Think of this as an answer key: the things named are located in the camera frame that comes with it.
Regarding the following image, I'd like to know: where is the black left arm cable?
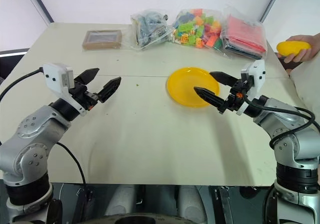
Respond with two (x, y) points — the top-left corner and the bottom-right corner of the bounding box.
(55, 142), (87, 185)
(0, 68), (45, 103)

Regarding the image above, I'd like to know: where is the grey rounded shape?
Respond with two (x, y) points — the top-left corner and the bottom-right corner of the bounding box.
(105, 184), (141, 218)
(177, 184), (210, 218)

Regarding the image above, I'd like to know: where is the yellow mango-shaped object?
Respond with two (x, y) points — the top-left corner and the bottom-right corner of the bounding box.
(276, 41), (312, 57)

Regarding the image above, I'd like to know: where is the person's bare hand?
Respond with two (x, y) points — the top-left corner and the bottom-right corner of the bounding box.
(277, 33), (320, 63)

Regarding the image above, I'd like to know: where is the dark bench with white edge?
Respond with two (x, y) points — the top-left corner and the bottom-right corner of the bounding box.
(0, 50), (30, 81)

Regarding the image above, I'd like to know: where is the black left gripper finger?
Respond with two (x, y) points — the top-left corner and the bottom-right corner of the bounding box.
(73, 68), (100, 86)
(96, 76), (122, 104)

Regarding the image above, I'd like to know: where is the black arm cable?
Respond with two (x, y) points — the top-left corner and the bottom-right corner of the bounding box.
(242, 94), (318, 150)
(0, 68), (45, 103)
(55, 142), (87, 185)

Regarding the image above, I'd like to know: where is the yellow plastic plate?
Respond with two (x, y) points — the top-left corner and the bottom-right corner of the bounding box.
(166, 67), (221, 108)

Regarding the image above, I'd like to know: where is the clear bag of colourful blocks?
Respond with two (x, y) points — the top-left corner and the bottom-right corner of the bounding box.
(170, 7), (225, 49)

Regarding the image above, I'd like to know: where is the brown framed box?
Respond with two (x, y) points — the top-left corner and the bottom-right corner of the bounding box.
(81, 29), (124, 51)

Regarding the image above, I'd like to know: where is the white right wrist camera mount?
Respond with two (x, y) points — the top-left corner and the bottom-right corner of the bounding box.
(236, 59), (267, 116)

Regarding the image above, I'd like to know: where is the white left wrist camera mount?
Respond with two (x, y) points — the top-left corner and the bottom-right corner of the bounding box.
(41, 62), (89, 118)

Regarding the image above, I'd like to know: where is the clear bag of red sheets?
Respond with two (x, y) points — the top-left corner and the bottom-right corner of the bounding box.
(219, 6), (269, 60)

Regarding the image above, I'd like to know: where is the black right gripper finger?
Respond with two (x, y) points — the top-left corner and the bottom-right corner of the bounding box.
(193, 86), (227, 109)
(209, 71), (239, 88)

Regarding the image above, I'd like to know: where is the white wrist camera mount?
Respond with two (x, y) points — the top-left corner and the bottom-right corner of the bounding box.
(236, 59), (267, 116)
(41, 62), (89, 118)

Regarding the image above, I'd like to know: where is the black diagonal frame bar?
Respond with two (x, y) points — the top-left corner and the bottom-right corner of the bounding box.
(259, 0), (285, 22)
(25, 0), (55, 26)

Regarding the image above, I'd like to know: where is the clear bag of dark parts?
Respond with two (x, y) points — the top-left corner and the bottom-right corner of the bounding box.
(129, 8), (176, 52)

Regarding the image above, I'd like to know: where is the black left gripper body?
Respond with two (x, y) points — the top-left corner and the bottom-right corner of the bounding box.
(68, 82), (101, 110)

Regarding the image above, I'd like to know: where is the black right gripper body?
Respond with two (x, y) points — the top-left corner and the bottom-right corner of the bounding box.
(217, 78), (251, 115)

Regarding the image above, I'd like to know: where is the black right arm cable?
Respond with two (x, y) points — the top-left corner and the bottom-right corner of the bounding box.
(242, 94), (318, 150)

